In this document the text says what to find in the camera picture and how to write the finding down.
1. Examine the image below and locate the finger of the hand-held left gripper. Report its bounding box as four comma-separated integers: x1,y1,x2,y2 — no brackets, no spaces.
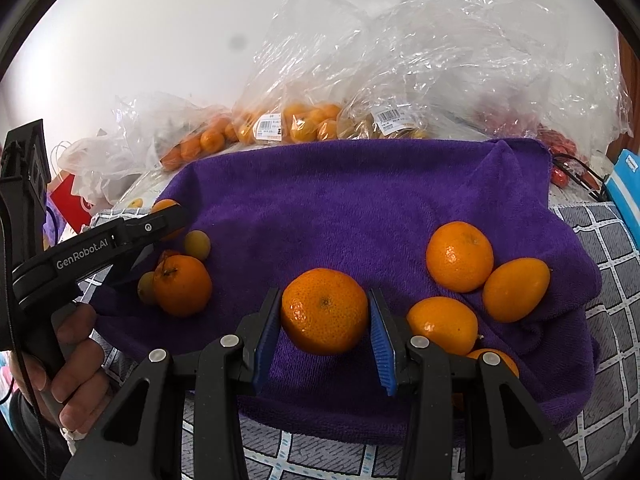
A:
116,205,191,257
106,246,157,289

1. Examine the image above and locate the labelled clear bag of oranges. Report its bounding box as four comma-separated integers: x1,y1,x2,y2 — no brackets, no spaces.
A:
232,0,396,147

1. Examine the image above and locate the blue tissue box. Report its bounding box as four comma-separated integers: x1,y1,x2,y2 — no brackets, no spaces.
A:
602,149,640,241

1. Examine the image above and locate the black thin cable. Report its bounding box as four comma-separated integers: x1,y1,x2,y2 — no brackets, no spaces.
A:
552,152,613,201

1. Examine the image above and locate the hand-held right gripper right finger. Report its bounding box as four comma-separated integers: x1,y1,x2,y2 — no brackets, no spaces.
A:
368,287,586,480

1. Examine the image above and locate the small yellow plum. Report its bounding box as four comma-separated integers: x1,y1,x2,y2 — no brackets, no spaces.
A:
137,271,158,306
184,230,211,261

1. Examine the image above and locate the purple towel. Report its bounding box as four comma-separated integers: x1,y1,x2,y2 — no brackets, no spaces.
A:
90,137,603,446

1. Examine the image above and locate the red paper bag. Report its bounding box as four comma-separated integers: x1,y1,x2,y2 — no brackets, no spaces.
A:
50,172,98,233

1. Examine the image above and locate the grey checked blanket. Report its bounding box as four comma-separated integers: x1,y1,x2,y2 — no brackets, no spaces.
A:
75,200,640,480

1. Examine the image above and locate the large stemmed orange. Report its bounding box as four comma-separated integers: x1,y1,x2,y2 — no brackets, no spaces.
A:
152,250,213,318

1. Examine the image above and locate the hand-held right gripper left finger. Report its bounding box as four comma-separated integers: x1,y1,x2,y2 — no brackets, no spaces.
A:
60,287,283,480

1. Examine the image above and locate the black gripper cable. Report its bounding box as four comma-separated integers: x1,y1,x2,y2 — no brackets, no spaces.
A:
0,142,51,471

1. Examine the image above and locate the white plastic bag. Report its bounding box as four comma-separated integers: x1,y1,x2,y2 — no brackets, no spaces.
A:
56,132,146,203

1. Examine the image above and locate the brown wooden door frame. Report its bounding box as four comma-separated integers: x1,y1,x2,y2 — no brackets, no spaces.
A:
616,30,640,158

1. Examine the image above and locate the clear bag of red tomatoes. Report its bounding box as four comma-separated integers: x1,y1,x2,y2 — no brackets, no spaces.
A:
400,0,633,186

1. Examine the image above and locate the newspaper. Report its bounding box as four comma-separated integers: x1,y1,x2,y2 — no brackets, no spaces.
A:
112,160,176,211

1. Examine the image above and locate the person's left hand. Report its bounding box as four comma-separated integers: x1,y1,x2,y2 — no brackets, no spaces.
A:
10,304,115,433

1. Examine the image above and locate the clear bag of yellow plums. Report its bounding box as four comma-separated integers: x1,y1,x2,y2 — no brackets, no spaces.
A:
337,75,451,142

